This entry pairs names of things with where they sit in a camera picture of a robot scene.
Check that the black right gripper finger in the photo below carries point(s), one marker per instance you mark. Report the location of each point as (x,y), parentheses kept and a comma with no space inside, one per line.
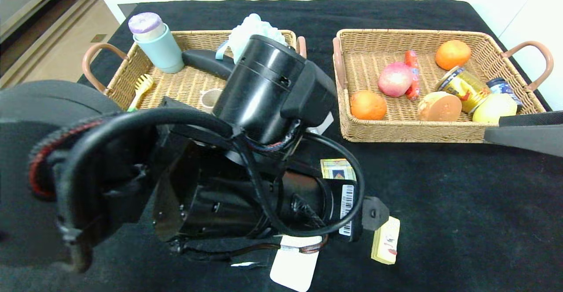
(532,119)
(528,140)

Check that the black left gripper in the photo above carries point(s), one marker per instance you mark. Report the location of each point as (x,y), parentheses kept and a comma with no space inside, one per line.
(348,209)

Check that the small yellow block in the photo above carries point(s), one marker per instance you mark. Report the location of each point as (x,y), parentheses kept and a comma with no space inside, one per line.
(386,243)

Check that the playing card box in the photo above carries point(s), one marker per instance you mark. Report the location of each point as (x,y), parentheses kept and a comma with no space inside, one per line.
(336,169)

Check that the white soap bar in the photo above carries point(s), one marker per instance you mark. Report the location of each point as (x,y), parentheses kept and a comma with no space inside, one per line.
(292,270)

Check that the rough-skinned orange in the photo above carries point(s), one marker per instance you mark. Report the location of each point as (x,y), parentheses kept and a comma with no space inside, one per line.
(368,105)

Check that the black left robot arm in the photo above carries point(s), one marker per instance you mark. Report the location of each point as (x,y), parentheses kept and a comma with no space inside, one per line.
(264,89)

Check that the wicker basket with food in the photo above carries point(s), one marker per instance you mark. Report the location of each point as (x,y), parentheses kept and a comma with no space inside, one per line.
(365,67)

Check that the wicker basket with toiletries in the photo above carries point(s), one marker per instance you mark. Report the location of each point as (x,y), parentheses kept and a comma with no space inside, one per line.
(184,85)

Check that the yellow lemon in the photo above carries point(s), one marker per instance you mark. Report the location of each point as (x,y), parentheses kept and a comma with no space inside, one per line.
(495,108)

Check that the blue tin can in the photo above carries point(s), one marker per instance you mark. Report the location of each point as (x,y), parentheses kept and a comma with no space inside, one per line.
(506,86)

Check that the yellow drink can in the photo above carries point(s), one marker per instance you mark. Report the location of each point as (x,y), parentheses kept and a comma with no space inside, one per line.
(464,87)

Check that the brown bread bun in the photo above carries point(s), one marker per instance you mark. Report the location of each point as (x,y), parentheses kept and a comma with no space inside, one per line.
(439,107)

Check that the smooth tangerine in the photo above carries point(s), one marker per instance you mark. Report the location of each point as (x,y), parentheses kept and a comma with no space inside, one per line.
(453,54)

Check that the red sausage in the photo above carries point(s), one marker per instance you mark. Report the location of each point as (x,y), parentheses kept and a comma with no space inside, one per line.
(412,61)

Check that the pink peach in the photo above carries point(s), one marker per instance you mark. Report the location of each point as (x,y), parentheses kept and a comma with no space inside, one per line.
(395,80)

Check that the small white paper scrap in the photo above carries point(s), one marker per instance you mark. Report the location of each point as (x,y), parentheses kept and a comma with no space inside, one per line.
(244,264)

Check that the beige cup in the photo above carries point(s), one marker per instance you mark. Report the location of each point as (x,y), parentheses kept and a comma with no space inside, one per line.
(209,98)

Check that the light blue bath loofah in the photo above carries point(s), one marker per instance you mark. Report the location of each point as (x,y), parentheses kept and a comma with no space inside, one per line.
(253,26)

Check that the black curved case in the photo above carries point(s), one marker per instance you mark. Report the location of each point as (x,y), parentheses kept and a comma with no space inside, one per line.
(202,61)

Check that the teal bottle with purple cap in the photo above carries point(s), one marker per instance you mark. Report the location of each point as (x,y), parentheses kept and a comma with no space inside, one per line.
(160,48)

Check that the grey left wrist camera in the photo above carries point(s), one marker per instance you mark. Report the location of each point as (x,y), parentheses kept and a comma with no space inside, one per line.
(323,125)

